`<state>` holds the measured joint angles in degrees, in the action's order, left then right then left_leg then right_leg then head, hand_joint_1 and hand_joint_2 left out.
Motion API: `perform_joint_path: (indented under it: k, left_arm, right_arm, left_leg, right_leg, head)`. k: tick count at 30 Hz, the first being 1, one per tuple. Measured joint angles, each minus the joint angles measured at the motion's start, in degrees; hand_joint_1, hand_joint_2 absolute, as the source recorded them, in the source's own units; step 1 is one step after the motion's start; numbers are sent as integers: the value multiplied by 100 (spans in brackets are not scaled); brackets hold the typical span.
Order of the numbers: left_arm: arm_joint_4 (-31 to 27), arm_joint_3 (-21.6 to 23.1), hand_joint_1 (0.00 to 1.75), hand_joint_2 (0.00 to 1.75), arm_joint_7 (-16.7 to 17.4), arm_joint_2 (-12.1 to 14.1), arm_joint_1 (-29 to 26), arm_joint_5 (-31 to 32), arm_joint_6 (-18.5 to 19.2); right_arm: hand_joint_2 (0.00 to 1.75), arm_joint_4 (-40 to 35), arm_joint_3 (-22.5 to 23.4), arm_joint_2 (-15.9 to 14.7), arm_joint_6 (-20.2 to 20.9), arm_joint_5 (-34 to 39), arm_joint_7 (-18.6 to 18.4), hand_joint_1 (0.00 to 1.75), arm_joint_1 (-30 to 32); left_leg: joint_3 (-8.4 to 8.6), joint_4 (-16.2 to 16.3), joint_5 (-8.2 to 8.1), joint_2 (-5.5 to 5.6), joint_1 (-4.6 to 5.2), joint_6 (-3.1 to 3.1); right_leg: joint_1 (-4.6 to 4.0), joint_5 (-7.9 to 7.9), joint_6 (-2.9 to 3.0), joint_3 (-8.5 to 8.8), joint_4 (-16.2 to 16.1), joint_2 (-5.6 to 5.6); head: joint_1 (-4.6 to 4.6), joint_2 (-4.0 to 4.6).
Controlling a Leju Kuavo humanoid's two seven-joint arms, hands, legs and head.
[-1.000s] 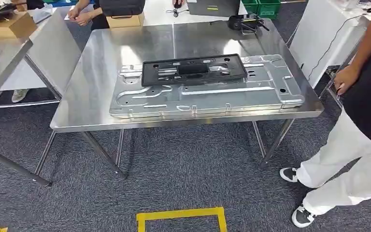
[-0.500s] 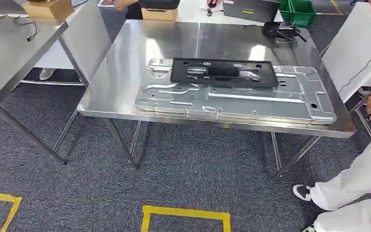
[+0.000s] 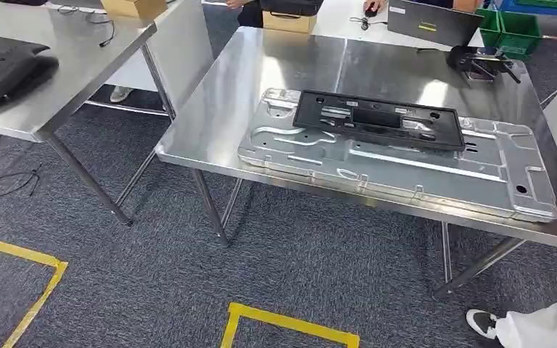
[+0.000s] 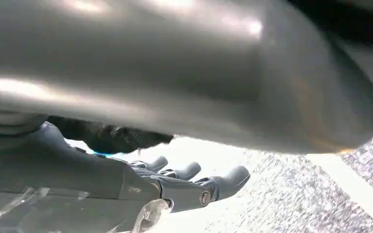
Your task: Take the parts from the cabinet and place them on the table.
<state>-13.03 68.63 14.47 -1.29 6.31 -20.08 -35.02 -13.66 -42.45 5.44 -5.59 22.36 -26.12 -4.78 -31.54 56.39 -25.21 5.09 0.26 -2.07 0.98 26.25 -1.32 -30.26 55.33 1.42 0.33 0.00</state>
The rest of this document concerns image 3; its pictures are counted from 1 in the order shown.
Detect black hand tool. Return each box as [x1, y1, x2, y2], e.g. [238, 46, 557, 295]
[446, 44, 522, 85]

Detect person's foot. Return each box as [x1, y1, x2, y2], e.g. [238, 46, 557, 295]
[110, 85, 136, 103]
[466, 308, 500, 341]

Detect stamped sheet metal plate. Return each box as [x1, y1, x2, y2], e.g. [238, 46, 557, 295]
[237, 88, 557, 223]

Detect black plastic cutout panel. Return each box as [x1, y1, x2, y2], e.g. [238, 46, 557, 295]
[292, 89, 467, 152]

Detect cardboard box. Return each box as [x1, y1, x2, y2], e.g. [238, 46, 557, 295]
[100, 0, 169, 20]
[263, 10, 318, 35]

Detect dark laptop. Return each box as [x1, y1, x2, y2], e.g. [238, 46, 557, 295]
[387, 0, 485, 48]

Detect black moulded plastic cover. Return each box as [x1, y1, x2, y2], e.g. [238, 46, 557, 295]
[0, 32, 60, 110]

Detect black mouse cable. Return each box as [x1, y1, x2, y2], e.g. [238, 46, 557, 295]
[349, 17, 388, 31]

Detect person's leg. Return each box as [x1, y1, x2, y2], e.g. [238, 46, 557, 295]
[495, 287, 557, 348]

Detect black bag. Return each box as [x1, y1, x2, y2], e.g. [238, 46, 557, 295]
[259, 0, 325, 17]

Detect stainless steel table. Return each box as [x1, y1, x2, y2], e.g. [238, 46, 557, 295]
[0, 0, 178, 227]
[155, 26, 557, 301]

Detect black floor cable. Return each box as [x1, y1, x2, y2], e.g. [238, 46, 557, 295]
[0, 158, 43, 200]

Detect white desk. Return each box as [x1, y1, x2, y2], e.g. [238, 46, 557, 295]
[86, 0, 215, 117]
[314, 0, 486, 49]

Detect person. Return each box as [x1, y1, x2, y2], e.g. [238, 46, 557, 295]
[226, 0, 265, 28]

